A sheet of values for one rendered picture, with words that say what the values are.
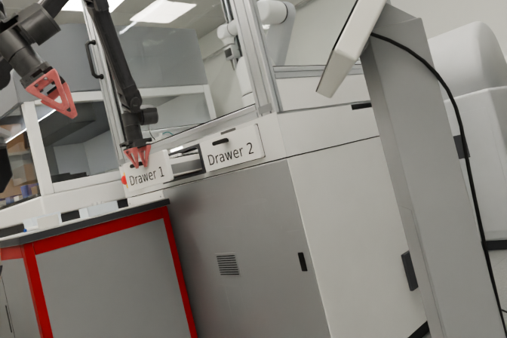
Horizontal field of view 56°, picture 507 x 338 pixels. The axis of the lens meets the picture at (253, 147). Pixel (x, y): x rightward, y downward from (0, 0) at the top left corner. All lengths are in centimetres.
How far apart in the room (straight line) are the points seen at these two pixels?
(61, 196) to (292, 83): 138
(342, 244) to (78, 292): 91
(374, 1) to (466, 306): 65
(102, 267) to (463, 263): 121
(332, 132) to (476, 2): 310
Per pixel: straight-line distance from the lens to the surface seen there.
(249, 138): 156
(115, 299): 186
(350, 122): 180
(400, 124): 107
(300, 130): 156
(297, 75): 163
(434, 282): 112
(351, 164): 175
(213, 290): 193
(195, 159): 179
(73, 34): 279
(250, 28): 157
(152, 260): 192
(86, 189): 258
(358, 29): 90
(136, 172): 186
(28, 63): 108
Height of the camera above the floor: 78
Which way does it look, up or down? 3 degrees up
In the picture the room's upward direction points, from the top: 14 degrees counter-clockwise
